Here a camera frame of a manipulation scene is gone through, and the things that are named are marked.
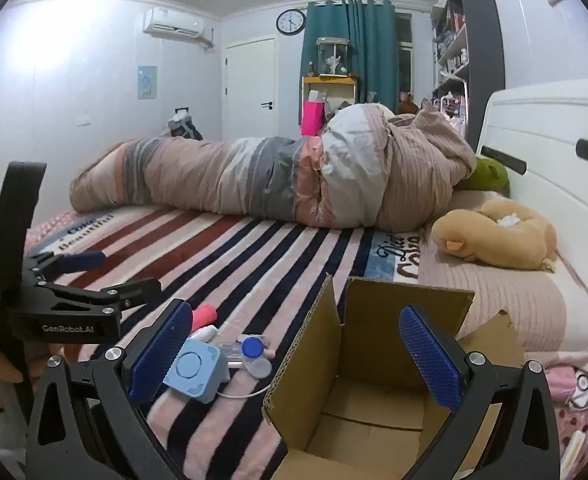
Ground round wall clock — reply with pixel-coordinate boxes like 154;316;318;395
276;8;307;36

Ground green plush toy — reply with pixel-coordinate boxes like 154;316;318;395
454;156;511;196

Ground pink bottle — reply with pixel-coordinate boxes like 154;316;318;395
190;305;218;332

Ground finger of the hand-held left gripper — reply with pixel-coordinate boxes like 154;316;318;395
36;277;162;318
24;251;107;281

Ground white headboard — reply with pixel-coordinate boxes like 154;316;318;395
466;80;588;321

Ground window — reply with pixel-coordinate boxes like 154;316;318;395
396;10;417;101

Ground pink ribbed pillow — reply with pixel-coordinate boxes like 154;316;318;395
419;230;585;356

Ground pink dotted cloth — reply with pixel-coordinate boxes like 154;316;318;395
544;365;588;480

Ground brown cardboard box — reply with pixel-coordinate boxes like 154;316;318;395
263;273;527;480

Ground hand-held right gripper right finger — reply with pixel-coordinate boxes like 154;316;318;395
399;305;560;480

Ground tan plush toy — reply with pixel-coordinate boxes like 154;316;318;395
431;199;559;273

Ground light blue square device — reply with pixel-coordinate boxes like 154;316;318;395
163;336;229;405

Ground yellow white side table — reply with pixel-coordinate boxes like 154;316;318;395
301;76;359;136

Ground white door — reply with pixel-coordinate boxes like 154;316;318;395
224;35;279;140

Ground rolled pink grey duvet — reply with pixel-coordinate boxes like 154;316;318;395
68;105;477;231

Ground white air conditioner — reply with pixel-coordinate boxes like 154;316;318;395
142;7;215;51

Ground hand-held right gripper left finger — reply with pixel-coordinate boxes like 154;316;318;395
24;298;195;480

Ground light blue wall poster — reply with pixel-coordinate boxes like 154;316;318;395
138;65;158;99

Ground white cable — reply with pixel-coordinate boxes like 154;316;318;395
218;381;275;402

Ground teal curtain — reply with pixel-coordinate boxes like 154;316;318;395
301;0;399;116

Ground glass display case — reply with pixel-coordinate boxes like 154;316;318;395
316;37;351;79

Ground dark bookshelf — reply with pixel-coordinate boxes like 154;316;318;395
431;0;505;148

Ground pink bag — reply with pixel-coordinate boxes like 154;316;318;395
302;101;325;137

